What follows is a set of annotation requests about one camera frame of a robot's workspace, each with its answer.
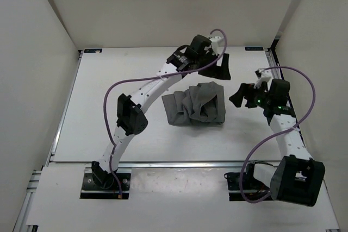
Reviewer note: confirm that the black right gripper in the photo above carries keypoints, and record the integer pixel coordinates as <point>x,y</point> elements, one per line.
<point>246,90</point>

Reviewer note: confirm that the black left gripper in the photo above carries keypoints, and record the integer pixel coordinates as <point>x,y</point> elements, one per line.
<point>220,72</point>

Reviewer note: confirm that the grey pleated skirt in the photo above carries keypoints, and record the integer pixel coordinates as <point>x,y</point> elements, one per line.
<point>200,105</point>

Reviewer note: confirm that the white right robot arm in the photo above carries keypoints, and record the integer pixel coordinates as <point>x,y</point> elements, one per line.
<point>298,177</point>

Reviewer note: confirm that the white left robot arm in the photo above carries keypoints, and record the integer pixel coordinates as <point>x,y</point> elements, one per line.
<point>131,109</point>

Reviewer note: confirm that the right blue corner label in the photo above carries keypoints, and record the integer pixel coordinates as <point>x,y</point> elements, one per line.
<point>253,48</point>

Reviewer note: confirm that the blue corner label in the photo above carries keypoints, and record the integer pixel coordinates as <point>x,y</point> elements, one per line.
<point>253,48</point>
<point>93,50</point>

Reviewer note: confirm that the left blue corner label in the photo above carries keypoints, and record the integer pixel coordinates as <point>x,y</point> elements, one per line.
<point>93,50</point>

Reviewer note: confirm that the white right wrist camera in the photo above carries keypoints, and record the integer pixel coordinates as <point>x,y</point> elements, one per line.
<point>263,75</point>

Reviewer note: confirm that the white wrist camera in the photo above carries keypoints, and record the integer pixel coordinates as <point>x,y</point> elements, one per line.
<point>215,40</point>
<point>263,75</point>

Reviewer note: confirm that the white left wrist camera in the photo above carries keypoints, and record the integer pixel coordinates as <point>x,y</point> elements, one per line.
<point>215,40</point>

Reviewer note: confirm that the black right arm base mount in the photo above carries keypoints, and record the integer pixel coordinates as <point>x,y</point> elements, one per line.
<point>256,181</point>

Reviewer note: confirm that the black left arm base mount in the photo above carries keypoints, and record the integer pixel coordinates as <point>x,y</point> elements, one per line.
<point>98,185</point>

